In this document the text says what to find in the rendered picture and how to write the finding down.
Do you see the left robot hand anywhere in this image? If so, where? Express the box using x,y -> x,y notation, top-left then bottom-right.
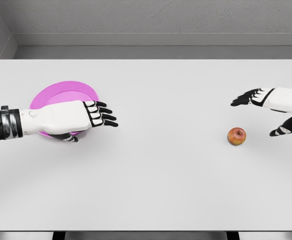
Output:
42,100 -> 119,144

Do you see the red yellow apple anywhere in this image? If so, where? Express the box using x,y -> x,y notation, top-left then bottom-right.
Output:
227,127 -> 247,146

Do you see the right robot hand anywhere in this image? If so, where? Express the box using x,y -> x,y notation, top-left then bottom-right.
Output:
230,86 -> 292,138

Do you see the pink round plate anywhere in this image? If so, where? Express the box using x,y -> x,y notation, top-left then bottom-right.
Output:
28,80 -> 99,139

